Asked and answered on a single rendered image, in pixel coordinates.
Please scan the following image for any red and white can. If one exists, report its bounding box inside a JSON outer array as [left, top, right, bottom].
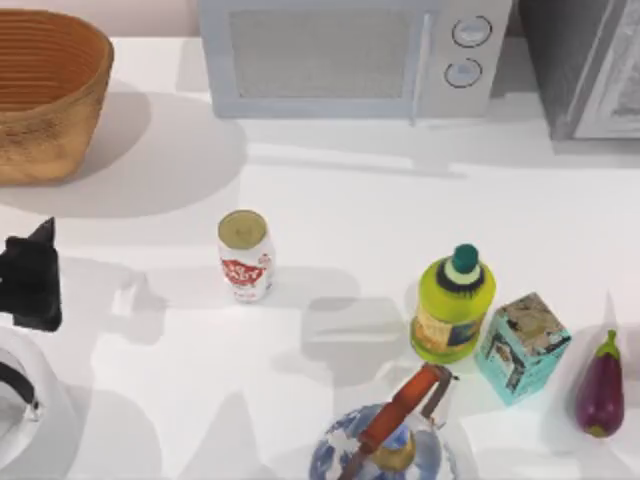
[[217, 209, 277, 305]]

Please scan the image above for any pale microwave oven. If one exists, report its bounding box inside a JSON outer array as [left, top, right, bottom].
[[196, 0, 514, 122]]

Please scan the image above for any yellow-green bottle with green cap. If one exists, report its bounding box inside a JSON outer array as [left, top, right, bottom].
[[409, 243, 499, 365]]

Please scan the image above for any round microwave knob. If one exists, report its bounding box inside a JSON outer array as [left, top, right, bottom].
[[451, 14, 494, 49], [443, 56, 484, 91]]

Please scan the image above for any teal printed carton box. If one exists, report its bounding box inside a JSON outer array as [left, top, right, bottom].
[[473, 292, 573, 407]]

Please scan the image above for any grey cabinet with dark inside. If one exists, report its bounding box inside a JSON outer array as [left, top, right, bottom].
[[516, 0, 640, 144]]

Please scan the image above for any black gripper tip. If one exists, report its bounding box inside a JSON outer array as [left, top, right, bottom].
[[0, 216, 64, 332]]

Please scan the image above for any woven brown basket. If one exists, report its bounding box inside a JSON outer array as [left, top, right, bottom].
[[0, 10, 116, 187]]

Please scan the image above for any purple eggplant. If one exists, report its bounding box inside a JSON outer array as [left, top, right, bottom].
[[574, 329, 626, 439]]

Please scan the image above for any pale grey cabinet door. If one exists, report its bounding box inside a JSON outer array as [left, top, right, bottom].
[[569, 0, 640, 141]]

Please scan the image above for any microwave door handle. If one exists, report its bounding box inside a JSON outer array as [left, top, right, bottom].
[[409, 12, 433, 127]]

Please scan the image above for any blue white kettle, orange handle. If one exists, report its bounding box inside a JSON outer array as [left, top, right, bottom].
[[308, 362, 460, 480]]

